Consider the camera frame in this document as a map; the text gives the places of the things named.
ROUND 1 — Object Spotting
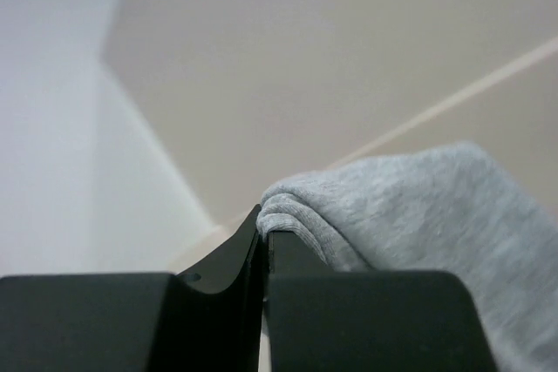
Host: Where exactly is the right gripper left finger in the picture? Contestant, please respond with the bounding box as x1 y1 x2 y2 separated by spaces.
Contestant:
1 209 263 371

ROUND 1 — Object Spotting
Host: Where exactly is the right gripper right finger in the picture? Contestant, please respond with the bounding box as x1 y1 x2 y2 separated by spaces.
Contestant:
266 232 497 371

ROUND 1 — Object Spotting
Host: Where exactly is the grey tank top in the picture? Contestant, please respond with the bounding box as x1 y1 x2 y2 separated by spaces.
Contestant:
256 143 557 371

